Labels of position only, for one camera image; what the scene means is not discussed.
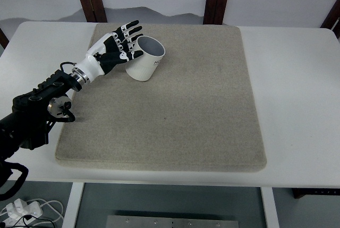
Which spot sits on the white table leg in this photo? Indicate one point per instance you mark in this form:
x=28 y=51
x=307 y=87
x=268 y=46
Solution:
x=73 y=205
x=269 y=207

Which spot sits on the brown wood piece far left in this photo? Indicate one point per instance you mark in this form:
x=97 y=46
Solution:
x=4 y=41

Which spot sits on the white power strip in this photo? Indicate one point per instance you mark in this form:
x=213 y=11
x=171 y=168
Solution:
x=20 y=213

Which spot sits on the white right table leg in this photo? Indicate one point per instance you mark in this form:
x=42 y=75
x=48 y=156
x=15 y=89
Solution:
x=269 y=207

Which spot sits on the white cup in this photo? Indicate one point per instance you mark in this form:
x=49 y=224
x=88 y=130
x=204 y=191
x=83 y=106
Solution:
x=143 y=67

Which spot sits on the beige fabric mat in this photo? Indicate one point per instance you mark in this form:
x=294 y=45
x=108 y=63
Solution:
x=195 y=113

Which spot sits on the right brown wooden frame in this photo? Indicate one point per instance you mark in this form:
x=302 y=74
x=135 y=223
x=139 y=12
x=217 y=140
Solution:
x=331 y=21

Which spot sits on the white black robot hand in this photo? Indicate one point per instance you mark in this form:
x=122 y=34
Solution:
x=104 y=54

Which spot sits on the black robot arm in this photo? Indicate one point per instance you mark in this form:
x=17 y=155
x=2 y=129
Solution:
x=35 y=113

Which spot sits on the white left table leg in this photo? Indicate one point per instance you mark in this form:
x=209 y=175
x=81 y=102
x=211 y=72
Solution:
x=73 y=205

